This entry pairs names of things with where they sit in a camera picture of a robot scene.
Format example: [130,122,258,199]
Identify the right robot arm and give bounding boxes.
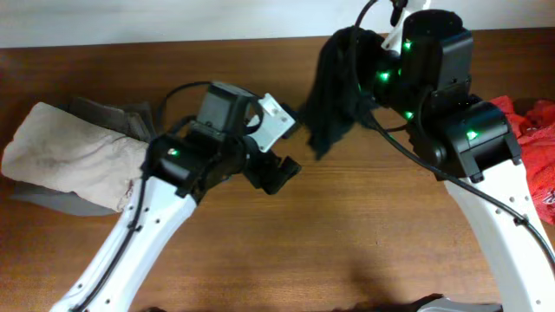
[372,4,554,311]

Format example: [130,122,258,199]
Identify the grey folded garment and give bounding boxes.
[9,95,157,218]

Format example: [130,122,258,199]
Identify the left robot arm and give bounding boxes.
[52,81,301,311]

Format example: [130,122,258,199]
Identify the black t-shirt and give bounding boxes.
[301,27,378,160]

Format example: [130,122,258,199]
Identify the left black cable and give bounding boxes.
[73,81,265,312]

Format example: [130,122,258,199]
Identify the beige folded garment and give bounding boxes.
[0,101,151,212]

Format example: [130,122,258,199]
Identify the red crumpled garment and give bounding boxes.
[491,96,555,225]

